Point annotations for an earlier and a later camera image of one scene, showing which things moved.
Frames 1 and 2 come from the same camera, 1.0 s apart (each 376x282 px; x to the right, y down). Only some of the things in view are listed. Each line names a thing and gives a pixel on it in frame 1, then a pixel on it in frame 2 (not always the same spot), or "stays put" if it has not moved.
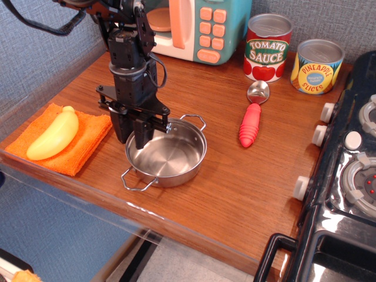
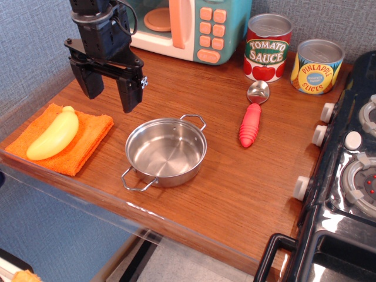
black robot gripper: [134, 96] -> [104, 46]
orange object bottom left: [26, 276] stays put
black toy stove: [336, 234] stays put
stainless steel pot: [172, 154] stays put
